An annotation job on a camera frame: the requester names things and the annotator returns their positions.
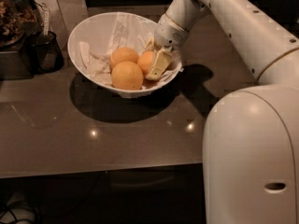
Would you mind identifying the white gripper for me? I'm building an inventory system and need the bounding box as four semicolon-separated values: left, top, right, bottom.
144;14;189;80

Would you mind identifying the orange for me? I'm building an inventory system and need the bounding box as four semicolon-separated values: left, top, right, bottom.
137;51;153;76
110;47;138;68
111;62;144;91

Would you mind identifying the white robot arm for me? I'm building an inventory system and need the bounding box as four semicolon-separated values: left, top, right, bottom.
154;0;299;224

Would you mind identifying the white bowl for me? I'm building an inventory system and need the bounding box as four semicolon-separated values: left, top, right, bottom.
67;11;184;99

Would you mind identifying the white paper napkin liner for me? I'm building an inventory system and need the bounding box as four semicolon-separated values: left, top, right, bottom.
78;12;184;98

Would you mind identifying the black mesh cup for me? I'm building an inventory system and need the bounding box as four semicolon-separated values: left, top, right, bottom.
27;31;64;74

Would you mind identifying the white tag utensil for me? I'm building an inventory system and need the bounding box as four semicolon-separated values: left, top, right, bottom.
41;3;50;35

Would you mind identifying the glass jar of nuts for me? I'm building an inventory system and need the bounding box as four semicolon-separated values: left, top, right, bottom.
0;0;37;49

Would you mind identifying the dark metal box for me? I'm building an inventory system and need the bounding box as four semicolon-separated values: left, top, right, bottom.
0;46;34;80

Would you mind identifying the black cable on floor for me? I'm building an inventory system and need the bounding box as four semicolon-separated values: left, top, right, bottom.
0;171;107;224

